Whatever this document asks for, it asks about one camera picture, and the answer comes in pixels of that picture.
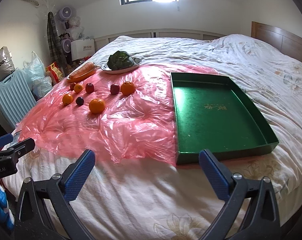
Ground large front orange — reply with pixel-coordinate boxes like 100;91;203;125
89;99;106;114

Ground small red fruit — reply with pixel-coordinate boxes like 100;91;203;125
70;82;76;90

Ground white cardboard box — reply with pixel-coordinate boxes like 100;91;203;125
71;39;95;61

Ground purple fan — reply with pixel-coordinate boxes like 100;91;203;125
60;38;71;54
57;7;72;21

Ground large orange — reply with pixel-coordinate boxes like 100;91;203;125
89;99;106;114
120;81;136;96

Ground small back orange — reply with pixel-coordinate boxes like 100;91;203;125
73;83;83;94

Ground orange plate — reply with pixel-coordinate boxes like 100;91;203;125
66;68;97;83

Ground yellow red rice bag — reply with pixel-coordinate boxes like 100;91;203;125
45;62;64;85

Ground lower purple fan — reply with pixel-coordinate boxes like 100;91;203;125
60;38;71;54

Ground green leafy vegetable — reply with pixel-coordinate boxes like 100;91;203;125
107;50;135;70

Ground pink plastic sheet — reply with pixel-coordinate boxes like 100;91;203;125
16;64;216;165

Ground upper purple fan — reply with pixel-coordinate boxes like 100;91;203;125
57;7;72;21

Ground clear blue plastic bags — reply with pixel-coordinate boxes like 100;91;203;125
22;51;53;101

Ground grey printed sack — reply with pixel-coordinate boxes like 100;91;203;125
0;46;15;82

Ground plaid hanging scarf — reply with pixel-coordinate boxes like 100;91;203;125
47;11;67;76

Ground red apple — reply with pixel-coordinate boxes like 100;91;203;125
85;83;95;94
110;84;120;95

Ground dark purple plum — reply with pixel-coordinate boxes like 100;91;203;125
76;96;84;106

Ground blue gloved left hand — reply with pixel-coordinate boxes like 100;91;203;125
0;185;15;232

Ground white dark-rimmed plate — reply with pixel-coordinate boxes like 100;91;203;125
101;57;142;75

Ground large carrot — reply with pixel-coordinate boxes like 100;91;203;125
69;62;95;79

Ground wooden headboard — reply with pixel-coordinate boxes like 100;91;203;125
251;21;302;62

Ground green cardboard tray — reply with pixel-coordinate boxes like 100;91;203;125
170;73;279;165

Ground light blue suitcase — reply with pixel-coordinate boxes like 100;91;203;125
0;70;36;129

